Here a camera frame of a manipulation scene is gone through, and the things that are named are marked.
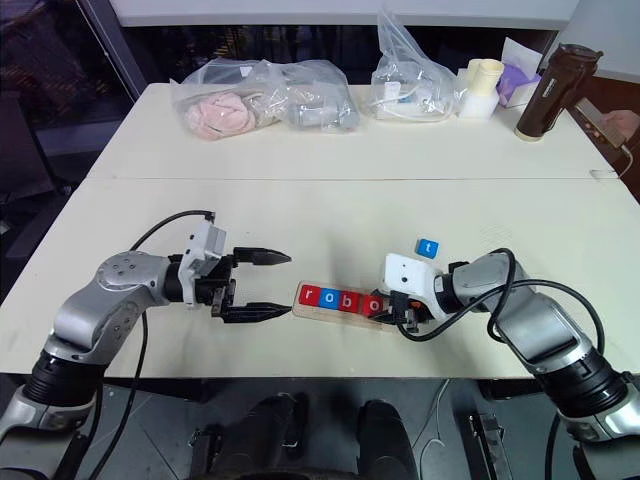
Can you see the dark rounded shape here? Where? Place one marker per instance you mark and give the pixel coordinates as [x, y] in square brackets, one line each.
[265, 435]
[385, 440]

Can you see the wooden letter tray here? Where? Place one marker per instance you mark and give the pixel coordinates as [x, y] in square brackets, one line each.
[345, 316]

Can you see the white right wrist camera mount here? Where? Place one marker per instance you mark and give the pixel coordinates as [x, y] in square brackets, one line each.
[410, 275]

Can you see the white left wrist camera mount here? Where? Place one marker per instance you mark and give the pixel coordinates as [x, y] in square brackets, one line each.
[207, 242]

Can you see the person's bare hand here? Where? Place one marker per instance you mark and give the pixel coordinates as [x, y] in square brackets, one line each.
[625, 122]

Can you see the red letter r block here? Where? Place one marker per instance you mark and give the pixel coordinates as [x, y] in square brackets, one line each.
[309, 295]

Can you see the plastic bag with grey parts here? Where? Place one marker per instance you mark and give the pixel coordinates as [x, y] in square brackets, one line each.
[320, 107]

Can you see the black office chair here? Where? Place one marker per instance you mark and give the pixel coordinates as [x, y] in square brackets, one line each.
[30, 160]

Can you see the grey metal window post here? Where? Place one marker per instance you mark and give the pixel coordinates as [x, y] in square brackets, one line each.
[112, 45]

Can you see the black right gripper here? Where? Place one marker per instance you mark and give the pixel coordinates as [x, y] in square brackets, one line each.
[407, 315]

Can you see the grey smartphone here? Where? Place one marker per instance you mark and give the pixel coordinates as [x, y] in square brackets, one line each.
[600, 122]

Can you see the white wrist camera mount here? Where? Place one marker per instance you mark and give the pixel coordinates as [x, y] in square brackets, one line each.
[207, 242]
[410, 275]

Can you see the red letter tile o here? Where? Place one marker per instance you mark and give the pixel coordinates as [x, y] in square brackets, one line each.
[372, 305]

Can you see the purple and white tissue box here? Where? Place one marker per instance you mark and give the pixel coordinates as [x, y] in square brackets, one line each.
[515, 80]

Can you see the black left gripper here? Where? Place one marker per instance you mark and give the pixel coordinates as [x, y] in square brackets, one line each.
[217, 287]

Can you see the blue letter o block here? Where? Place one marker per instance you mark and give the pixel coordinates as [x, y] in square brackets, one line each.
[330, 297]

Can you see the plastic bag with pink plush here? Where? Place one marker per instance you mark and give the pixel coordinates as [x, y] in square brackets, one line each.
[217, 112]

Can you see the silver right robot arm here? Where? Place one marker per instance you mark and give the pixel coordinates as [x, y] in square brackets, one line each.
[540, 320]

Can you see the red letter tile b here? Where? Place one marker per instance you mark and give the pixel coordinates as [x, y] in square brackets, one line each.
[350, 300]

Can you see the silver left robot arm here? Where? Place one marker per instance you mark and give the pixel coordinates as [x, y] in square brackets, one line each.
[90, 310]

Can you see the blue letter tile t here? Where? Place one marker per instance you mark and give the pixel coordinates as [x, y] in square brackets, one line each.
[428, 248]

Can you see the stack of cream cups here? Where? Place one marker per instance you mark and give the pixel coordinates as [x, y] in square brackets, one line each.
[479, 97]

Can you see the dark brown drinking bottle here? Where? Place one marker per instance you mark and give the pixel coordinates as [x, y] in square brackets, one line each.
[547, 100]

